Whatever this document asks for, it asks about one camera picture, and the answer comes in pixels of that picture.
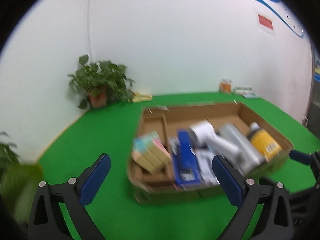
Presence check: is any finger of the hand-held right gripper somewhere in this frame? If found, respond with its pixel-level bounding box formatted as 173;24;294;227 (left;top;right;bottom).
289;149;315;166

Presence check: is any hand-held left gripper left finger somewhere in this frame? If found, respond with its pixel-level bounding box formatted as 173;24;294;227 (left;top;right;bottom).
27;153;112;240

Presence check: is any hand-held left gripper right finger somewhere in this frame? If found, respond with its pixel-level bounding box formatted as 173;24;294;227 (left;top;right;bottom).
211;154;295;240

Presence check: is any silver metal can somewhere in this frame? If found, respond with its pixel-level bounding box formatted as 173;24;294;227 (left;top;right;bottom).
219;123;266;174

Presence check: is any yellow label jar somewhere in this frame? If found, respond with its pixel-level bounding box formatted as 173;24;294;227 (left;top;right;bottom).
249;129;283;162

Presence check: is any blue box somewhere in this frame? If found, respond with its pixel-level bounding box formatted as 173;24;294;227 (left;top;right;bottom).
172;129;202;185

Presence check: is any white massage gun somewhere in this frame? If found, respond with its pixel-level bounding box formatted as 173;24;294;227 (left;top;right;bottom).
189;120;244;160

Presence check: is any pastel cube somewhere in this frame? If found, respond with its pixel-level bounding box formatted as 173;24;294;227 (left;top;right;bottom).
132;131;173;174

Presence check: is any large shallow cardboard box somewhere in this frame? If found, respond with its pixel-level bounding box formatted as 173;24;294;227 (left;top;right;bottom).
126;101;295;205

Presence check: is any green tablecloth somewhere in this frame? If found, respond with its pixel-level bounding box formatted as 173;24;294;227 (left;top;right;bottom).
37;92;318;240

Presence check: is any large leafy potted plant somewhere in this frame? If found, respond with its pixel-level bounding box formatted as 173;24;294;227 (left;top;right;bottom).
0;131;44;224

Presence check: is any white flat box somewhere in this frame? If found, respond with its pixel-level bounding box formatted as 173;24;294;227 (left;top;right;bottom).
234;85;253;94

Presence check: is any orange card holder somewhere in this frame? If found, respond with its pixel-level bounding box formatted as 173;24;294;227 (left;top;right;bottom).
219;78;234;94

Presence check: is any small bushy potted plant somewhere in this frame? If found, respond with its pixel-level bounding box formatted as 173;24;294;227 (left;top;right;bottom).
67;54;135;109

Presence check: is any red wall sign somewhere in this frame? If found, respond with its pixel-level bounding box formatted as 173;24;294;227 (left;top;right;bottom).
255;9;276;35

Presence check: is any thin wall cable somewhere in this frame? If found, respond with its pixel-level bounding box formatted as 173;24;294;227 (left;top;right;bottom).
86;0;94;63

